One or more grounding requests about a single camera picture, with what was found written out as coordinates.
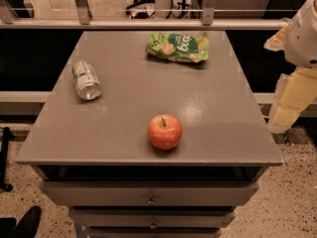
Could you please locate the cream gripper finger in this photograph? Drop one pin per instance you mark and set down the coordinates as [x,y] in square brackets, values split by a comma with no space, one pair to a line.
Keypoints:
[276,42]
[293,94]

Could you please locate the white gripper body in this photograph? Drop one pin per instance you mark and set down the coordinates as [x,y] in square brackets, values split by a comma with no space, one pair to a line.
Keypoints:
[303,40]

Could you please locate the silver green 7up can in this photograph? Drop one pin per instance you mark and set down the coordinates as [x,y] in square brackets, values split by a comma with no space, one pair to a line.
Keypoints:
[86,81]

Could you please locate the green snack bag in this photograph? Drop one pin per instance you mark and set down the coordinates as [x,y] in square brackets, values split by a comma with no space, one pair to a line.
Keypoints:
[178,47]

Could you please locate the red apple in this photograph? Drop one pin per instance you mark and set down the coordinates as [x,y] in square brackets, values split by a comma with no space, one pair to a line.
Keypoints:
[165,132]

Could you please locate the black office chair base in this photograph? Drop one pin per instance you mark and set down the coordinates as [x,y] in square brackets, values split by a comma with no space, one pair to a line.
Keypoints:
[140,0]

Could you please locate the grey drawer cabinet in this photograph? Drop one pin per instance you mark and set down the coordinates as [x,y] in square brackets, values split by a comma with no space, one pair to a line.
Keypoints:
[224,135]

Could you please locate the bottom grey drawer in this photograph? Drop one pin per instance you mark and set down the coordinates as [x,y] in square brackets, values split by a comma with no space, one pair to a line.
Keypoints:
[154,233]

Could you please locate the grey drawer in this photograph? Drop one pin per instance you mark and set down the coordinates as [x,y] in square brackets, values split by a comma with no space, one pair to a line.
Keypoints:
[154,233]
[167,193]
[158,218]

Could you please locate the middle grey drawer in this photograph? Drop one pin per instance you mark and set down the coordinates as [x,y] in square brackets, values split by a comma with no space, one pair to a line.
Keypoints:
[158,218]

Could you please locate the top grey drawer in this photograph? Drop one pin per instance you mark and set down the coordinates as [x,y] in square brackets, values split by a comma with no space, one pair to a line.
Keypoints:
[167,193]

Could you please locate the black stand left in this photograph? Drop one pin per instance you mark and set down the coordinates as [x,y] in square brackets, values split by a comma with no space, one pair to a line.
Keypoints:
[7,136]

